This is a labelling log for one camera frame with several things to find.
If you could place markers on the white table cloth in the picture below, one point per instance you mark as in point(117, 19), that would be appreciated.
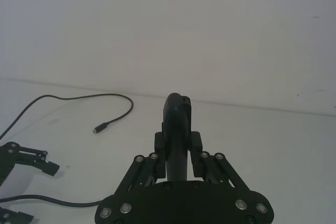
point(262, 155)

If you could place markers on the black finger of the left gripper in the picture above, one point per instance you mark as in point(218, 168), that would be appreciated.
point(39, 161)
point(18, 216)

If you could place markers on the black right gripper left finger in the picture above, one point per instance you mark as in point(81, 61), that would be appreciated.
point(143, 171)

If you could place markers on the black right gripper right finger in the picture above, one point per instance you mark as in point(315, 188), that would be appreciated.
point(223, 171)

